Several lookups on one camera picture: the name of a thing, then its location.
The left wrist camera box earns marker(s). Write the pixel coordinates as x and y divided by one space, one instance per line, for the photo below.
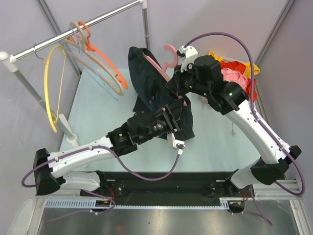
174 143

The red orange garment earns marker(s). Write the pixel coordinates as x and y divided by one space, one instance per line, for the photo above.
249 89

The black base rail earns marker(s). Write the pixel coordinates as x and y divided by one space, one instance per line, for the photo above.
178 189

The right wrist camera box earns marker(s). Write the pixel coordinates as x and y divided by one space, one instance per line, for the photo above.
189 54

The yellow hanger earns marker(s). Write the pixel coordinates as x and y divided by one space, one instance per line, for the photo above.
53 117

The clothes rack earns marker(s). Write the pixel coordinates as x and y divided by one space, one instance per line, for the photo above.
23 122

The orange hanger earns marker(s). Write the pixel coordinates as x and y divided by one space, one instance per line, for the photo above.
98 57

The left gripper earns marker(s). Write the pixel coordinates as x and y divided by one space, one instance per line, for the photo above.
170 114

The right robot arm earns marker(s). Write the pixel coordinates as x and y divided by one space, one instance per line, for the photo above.
205 77

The pink hanger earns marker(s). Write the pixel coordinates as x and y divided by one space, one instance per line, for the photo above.
162 70

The white cable duct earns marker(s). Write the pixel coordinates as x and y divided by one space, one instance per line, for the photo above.
224 204

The yellow garment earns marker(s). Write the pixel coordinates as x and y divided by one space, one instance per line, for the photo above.
243 68

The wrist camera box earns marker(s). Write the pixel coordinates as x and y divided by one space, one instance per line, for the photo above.
189 54
174 143

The dark navy shorts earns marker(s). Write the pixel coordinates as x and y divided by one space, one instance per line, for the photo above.
152 93

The pink garment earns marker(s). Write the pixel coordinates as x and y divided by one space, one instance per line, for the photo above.
230 75

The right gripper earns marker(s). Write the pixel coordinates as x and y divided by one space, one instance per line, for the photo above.
175 82

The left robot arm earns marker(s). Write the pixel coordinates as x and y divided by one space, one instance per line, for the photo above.
56 170

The beige hanger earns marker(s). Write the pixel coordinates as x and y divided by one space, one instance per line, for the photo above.
97 68

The white laundry basket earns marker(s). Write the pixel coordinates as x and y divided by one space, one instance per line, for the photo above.
229 59

